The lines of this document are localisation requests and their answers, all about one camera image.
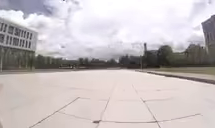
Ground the tall grey building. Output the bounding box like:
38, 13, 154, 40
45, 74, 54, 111
200, 12, 215, 55

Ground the pale concrete slab plaza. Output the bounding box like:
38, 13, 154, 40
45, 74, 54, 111
0, 68, 215, 128

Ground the white building with windows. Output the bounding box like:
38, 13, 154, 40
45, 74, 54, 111
0, 16, 39, 71

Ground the row of trees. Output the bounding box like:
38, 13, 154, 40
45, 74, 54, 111
34, 44, 215, 70

